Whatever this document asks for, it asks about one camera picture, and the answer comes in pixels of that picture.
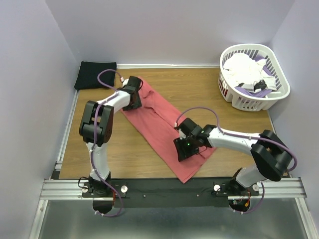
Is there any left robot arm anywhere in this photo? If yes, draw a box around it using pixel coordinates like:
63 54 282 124
79 76 143 197

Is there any white laundry basket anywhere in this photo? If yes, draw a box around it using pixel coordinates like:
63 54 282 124
218 44 291 112

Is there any folded black t shirt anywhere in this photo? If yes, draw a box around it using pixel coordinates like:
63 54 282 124
74 61 117 90

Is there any red t shirt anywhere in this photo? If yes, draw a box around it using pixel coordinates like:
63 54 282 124
122 80 215 183

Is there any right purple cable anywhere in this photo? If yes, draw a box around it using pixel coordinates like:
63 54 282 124
173 107 299 215

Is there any aluminium rail frame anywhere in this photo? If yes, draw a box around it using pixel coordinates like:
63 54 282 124
29 178 319 239

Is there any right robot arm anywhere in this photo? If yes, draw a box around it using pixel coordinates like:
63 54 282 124
173 118 293 196

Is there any white garment in basket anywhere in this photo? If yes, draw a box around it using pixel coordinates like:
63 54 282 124
223 53 277 94

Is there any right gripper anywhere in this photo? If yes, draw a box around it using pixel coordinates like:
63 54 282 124
173 134 199 161

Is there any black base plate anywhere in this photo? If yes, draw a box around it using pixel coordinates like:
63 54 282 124
78 177 260 213

